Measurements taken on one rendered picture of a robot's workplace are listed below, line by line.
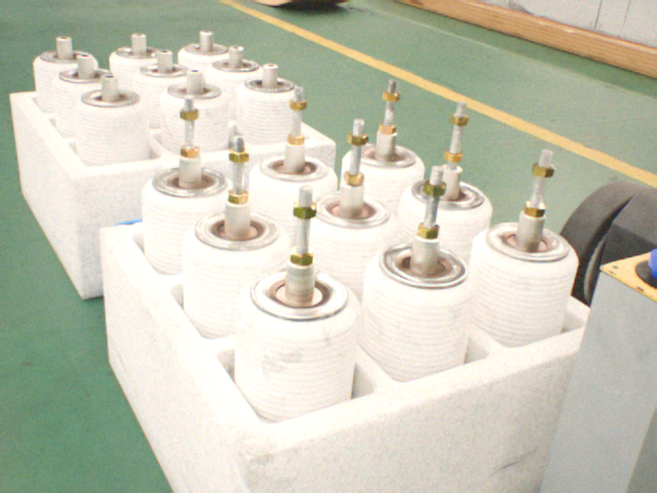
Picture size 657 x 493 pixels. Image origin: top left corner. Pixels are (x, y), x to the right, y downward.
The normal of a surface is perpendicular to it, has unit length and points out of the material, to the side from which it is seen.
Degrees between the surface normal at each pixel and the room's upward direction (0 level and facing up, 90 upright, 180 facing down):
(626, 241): 90
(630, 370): 90
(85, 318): 0
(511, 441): 90
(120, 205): 90
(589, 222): 49
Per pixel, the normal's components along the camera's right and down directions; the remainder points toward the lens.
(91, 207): 0.51, 0.43
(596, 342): -0.87, 0.17
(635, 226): -0.55, -0.49
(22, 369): 0.07, -0.88
